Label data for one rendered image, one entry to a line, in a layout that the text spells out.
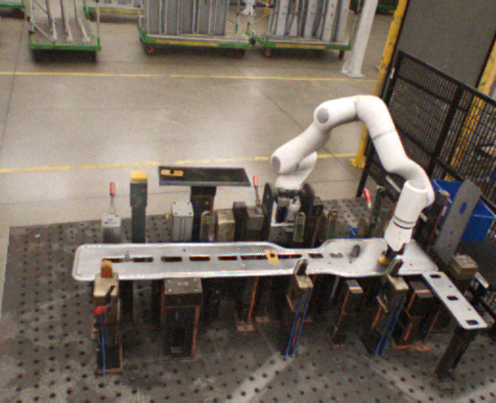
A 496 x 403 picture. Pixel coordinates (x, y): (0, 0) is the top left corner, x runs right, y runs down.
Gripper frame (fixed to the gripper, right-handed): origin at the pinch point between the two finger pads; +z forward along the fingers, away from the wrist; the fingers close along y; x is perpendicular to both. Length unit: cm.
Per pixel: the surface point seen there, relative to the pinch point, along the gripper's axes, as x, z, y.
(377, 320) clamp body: -7.3, 19.2, 15.8
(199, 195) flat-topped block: -71, -5, -35
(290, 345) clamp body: -41, 29, 16
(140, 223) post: -95, 9, -36
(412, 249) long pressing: 14.5, 3.2, -7.0
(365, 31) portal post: 288, 26, -641
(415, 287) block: 5.7, 5.2, 13.1
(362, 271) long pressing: -13.6, 3.3, 5.0
